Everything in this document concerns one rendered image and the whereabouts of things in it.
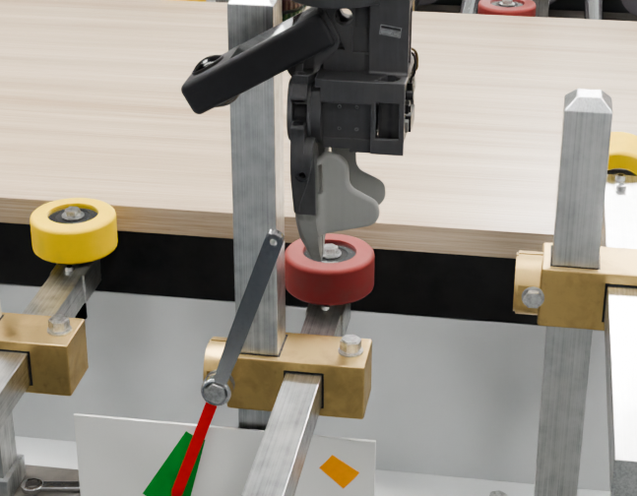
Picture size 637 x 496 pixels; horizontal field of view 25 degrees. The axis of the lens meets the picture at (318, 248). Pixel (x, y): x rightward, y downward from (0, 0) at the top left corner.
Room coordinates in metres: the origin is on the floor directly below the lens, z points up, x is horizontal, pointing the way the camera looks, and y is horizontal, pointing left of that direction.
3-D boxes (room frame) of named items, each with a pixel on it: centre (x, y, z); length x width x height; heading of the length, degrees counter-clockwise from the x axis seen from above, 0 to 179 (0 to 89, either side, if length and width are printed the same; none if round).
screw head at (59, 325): (1.07, 0.22, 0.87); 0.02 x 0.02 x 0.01
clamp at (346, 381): (1.04, 0.02, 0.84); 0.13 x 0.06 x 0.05; 81
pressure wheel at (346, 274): (1.14, -0.01, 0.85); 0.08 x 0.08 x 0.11
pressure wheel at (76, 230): (1.23, 0.23, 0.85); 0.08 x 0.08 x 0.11
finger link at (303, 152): (0.93, 0.01, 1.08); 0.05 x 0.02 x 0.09; 171
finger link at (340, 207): (0.94, -0.01, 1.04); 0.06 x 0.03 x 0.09; 81
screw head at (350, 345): (1.03, -0.03, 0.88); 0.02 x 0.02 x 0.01
